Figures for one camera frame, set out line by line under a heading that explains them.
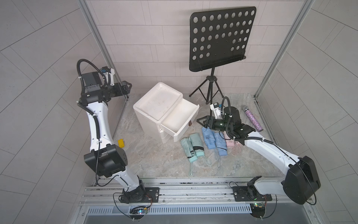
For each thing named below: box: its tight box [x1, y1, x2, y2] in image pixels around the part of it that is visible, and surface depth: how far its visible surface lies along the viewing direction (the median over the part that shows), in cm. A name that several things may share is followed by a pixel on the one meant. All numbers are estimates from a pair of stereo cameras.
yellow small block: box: [117, 138, 124, 148], surface depth 91 cm
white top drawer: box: [159, 98, 200, 142], surface depth 82 cm
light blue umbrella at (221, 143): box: [213, 131, 228, 156], surface depth 88 cm
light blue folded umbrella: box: [201, 126, 217, 150], surface depth 91 cm
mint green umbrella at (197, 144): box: [189, 132, 205, 157], surface depth 89 cm
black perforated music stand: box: [188, 6, 257, 117], surface depth 70 cm
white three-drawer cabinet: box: [132, 82, 200, 144], surface depth 82 cm
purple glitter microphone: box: [242, 105, 264, 133], surface depth 101 cm
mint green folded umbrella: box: [180, 136, 199, 163], surface depth 86 cm
